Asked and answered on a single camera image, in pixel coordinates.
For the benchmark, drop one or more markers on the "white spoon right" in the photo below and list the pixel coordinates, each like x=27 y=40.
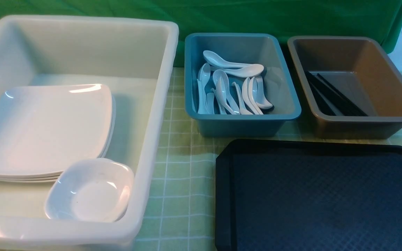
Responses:
x=260 y=99

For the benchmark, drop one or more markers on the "teal plastic bin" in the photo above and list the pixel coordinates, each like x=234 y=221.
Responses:
x=249 y=48

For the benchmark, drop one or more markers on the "white spoon top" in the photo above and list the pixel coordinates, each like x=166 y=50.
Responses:
x=214 y=59

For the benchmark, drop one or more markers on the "white spoon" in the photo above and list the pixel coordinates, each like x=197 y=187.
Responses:
x=214 y=59
x=222 y=92
x=260 y=99
x=244 y=72
x=202 y=80

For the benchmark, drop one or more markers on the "middle white square plate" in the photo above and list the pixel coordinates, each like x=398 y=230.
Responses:
x=108 y=144

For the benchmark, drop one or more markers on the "black chopsticks in bin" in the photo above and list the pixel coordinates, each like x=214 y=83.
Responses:
x=337 y=98

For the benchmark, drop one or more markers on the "black serving tray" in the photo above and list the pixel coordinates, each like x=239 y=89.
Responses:
x=308 y=196

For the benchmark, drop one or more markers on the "large white rice plate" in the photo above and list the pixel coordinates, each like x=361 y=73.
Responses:
x=45 y=129

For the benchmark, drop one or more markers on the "bottom white square plate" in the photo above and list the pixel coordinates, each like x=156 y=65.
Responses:
x=105 y=153

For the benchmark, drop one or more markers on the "white side bowl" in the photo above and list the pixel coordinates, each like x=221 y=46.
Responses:
x=91 y=190

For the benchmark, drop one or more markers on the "white spoon left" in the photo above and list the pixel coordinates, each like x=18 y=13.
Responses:
x=202 y=80

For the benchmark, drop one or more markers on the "white spoon centre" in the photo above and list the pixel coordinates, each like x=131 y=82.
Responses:
x=222 y=92

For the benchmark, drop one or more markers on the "brown plastic bin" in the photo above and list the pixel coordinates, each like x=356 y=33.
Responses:
x=360 y=69

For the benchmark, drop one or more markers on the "large white plastic tub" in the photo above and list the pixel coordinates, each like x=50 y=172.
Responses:
x=134 y=58

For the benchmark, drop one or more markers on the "green backdrop cloth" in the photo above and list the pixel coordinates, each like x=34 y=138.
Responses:
x=380 y=20

